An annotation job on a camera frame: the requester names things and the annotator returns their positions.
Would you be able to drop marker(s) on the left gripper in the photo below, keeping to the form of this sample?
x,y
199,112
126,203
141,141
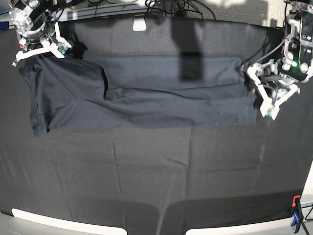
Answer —
x,y
268,77

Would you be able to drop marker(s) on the dark navy t-shirt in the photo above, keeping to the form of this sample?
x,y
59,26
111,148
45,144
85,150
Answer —
x,y
137,92

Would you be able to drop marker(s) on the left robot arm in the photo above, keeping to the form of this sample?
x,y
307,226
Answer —
x,y
291,61

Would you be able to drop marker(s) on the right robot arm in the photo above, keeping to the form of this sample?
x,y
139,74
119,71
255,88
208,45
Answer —
x,y
36,22

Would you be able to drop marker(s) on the red blue clamp near right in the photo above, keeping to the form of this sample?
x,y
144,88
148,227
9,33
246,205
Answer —
x,y
298,218

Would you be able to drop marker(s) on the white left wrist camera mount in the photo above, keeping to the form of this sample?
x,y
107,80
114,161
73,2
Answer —
x,y
270,107

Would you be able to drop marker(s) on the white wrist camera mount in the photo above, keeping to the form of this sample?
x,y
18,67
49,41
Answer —
x,y
270,107
43,40

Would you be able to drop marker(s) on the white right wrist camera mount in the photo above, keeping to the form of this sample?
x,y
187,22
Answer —
x,y
43,40

